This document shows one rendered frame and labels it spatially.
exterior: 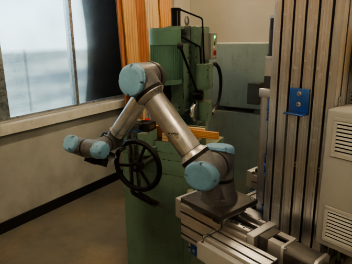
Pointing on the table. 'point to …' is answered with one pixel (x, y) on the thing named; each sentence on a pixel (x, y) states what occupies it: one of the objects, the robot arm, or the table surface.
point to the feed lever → (198, 95)
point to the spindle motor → (167, 52)
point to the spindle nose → (167, 92)
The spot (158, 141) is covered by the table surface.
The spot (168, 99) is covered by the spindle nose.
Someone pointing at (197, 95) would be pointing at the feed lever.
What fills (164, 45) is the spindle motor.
